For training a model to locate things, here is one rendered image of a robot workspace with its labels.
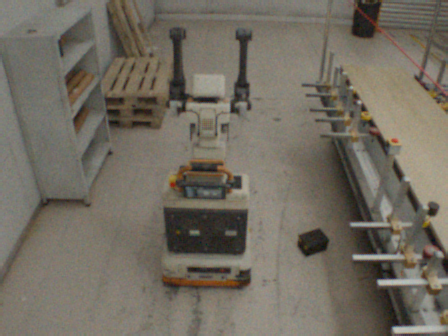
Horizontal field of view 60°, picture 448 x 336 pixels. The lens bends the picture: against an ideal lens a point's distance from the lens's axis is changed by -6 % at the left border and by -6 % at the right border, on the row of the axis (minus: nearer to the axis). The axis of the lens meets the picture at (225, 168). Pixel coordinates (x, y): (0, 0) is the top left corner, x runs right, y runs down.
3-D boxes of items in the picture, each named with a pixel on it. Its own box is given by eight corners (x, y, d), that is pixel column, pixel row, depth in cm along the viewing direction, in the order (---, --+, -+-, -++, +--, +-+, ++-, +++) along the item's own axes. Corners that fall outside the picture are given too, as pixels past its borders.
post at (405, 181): (383, 244, 236) (404, 179, 209) (381, 240, 239) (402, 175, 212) (388, 244, 236) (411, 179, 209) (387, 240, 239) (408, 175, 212)
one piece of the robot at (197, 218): (245, 268, 287) (251, 171, 240) (167, 266, 288) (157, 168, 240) (244, 235, 315) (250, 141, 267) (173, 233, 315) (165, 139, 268)
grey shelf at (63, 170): (43, 205, 365) (-3, 38, 277) (73, 152, 439) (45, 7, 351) (89, 206, 365) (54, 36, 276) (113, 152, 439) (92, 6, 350)
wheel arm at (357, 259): (352, 264, 204) (354, 259, 202) (350, 259, 207) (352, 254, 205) (431, 263, 204) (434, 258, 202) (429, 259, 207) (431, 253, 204)
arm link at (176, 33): (167, 29, 255) (183, 29, 254) (170, 26, 267) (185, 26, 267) (169, 97, 274) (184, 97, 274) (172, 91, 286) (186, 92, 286)
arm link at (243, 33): (236, 29, 255) (252, 30, 255) (236, 27, 267) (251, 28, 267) (234, 98, 273) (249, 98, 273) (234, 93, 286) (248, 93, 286)
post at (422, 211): (396, 275, 215) (422, 207, 187) (394, 270, 218) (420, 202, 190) (402, 274, 215) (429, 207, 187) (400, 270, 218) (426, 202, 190)
